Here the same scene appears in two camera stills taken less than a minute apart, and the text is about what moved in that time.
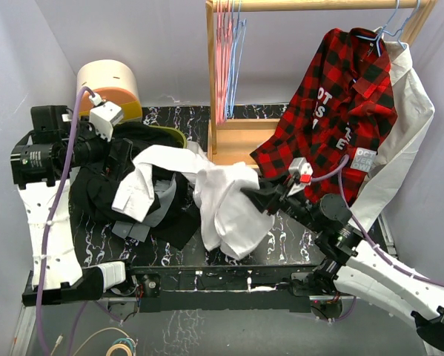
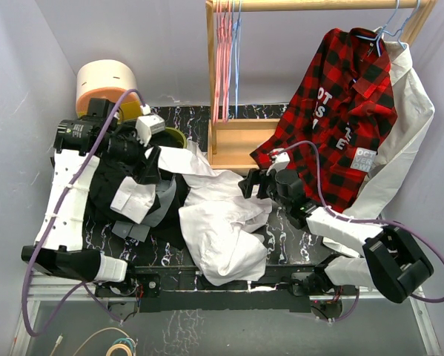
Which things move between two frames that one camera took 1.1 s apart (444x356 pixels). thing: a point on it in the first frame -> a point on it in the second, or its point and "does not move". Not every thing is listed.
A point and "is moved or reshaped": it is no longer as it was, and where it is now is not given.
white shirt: (232, 223) is moved or reshaped
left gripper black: (108, 162) -> (149, 170)
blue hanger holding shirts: (384, 30) does not move
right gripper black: (266, 199) -> (256, 177)
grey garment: (164, 190) does not move
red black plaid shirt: (344, 105) does not move
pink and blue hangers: (224, 27) does not move
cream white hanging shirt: (415, 114) does not move
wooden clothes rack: (231, 142) does not move
